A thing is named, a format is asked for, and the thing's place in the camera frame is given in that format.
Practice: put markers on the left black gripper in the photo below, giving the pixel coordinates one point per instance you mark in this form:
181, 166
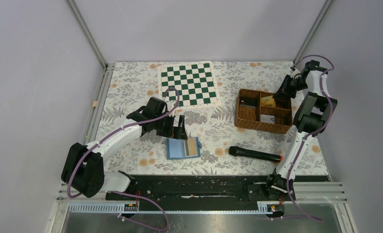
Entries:
176, 132

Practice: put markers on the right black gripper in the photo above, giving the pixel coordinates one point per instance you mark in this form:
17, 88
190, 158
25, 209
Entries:
282, 92

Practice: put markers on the blue card holder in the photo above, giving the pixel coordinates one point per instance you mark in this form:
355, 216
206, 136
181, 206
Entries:
175, 149

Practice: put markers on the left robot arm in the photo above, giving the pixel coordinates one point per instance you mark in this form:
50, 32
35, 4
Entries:
84, 171

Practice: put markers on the gold card in basket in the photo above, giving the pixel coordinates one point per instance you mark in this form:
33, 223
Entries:
268, 103

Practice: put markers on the white card in basket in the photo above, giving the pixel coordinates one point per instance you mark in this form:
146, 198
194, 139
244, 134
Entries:
267, 119

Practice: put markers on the black card in basket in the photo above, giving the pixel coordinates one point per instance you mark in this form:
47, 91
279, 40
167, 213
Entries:
248, 102

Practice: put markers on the brown wicker basket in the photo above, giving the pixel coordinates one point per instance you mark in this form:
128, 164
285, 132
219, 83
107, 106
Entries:
249, 118

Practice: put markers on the green white chessboard mat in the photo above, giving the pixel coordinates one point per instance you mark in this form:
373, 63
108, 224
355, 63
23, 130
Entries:
193, 84

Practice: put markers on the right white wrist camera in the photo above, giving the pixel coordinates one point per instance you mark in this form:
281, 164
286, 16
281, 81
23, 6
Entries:
294, 72

